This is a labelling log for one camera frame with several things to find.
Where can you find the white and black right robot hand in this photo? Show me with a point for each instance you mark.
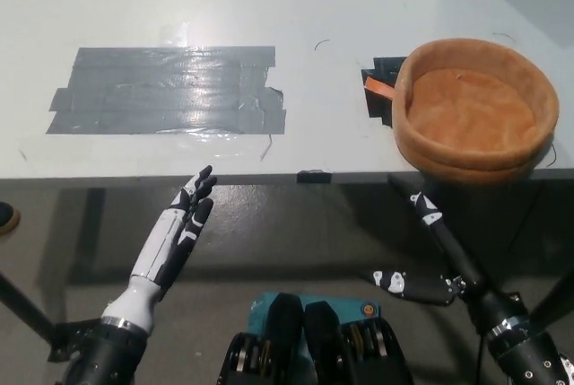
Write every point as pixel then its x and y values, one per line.
pixel 453 250

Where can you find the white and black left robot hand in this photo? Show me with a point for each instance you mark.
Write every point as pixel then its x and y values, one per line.
pixel 163 246

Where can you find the orange soft plush plate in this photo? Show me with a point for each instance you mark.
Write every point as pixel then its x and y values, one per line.
pixel 475 102

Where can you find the black and teal robot torso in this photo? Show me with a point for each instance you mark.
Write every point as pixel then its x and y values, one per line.
pixel 314 349

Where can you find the clear tape strip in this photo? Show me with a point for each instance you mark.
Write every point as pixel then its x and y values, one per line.
pixel 211 145

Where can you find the black diagonal table leg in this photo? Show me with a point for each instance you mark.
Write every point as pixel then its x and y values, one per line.
pixel 24 304
pixel 556 297

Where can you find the small black tape piece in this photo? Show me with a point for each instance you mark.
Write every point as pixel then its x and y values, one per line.
pixel 314 176

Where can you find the black and tan shoe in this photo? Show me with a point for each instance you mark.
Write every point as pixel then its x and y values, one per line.
pixel 8 219

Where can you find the black tape patch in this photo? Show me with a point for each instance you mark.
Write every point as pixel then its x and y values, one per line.
pixel 379 109

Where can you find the grey duct tape patch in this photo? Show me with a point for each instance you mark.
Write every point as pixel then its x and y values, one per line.
pixel 166 89

